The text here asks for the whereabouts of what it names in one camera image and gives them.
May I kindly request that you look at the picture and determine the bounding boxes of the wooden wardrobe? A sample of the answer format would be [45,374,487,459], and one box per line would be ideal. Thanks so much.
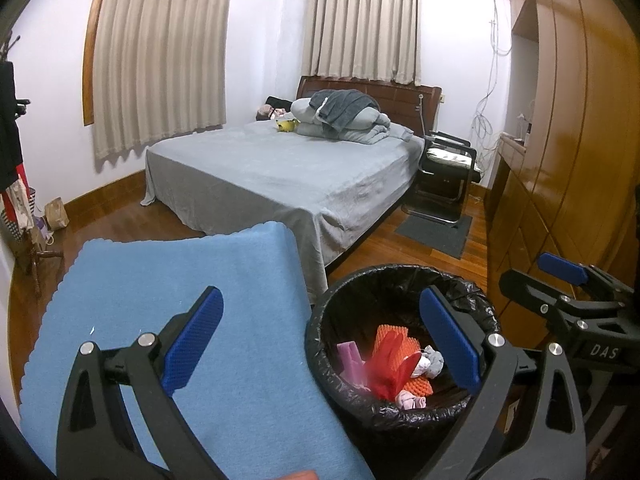
[484,0,640,351]

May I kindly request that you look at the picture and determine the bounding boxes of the bed with grey sheet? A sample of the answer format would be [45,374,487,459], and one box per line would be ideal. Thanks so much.
[140,120,426,306]

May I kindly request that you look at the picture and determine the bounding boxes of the wooden coat rack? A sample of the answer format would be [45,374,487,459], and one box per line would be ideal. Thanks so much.
[0,35,66,291]

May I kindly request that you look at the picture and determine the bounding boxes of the wooden headboard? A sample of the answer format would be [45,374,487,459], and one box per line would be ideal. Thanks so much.
[295,75,443,136]

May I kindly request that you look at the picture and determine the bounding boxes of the red plastic bag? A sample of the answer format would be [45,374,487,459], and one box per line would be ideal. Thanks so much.
[365,345,426,402]

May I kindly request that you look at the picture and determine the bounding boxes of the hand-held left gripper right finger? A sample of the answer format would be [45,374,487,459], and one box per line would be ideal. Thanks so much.
[419,286,587,480]

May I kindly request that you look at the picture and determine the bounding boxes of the brown paper bag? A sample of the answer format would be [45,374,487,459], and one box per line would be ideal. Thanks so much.
[45,197,70,230]

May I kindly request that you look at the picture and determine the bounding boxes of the black lined trash bin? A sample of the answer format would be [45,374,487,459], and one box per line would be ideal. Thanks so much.
[305,262,501,433]

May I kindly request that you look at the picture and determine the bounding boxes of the orange foam net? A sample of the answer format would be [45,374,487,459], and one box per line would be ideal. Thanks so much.
[372,324,433,398]

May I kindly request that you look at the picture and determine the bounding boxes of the floral cloth bag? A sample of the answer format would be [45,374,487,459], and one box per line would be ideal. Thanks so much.
[5,180,28,241]

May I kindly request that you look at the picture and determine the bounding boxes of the white headboard cable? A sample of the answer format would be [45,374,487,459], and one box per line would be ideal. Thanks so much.
[415,92,431,136]

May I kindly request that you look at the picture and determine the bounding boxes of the black coat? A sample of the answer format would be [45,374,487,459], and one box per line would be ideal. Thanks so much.
[0,60,23,188]

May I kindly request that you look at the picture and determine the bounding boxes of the white tissue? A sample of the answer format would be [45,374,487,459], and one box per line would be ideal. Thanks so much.
[412,345,445,378]

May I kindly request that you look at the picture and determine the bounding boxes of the white and purple bag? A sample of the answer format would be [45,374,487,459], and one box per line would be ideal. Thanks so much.
[32,215,53,246]

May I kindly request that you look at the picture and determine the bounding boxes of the grey floor mat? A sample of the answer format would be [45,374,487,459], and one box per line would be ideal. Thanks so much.
[395,214,473,260]

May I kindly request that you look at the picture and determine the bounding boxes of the wooden window frame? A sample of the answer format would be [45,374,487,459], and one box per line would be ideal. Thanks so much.
[82,0,111,127]

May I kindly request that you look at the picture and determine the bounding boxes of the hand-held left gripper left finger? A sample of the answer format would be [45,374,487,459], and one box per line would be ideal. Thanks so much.
[56,286,228,480]

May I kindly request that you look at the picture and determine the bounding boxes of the blue table mat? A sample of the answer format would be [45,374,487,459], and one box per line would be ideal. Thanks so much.
[20,221,376,480]

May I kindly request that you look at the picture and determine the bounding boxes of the black and pink plush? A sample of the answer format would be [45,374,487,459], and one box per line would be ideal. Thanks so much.
[256,95,296,122]

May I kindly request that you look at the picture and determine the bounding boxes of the folded grey duvet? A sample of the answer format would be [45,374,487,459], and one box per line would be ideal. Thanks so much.
[290,97,415,146]

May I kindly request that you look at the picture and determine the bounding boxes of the polka dot bag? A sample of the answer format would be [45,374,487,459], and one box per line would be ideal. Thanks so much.
[0,187,38,231]

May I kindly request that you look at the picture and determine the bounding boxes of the wide beige curtain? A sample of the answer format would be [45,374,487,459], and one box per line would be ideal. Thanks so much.
[92,0,233,161]

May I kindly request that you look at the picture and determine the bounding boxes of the black metal chair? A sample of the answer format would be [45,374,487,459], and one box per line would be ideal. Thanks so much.
[402,131,483,226]

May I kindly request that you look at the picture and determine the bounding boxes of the narrow beige curtain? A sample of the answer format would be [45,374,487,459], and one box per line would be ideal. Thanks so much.
[301,0,422,86]

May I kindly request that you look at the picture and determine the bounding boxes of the white wall cables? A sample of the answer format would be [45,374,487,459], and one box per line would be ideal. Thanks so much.
[472,0,513,153]

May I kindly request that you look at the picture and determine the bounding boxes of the dark grey towel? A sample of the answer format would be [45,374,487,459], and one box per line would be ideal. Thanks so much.
[308,89,381,128]

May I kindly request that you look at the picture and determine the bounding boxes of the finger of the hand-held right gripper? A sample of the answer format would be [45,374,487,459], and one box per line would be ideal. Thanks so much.
[500,269,618,328]
[539,253,640,306]

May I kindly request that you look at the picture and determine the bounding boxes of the red garment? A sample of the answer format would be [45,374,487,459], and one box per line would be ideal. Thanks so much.
[0,165,28,226]

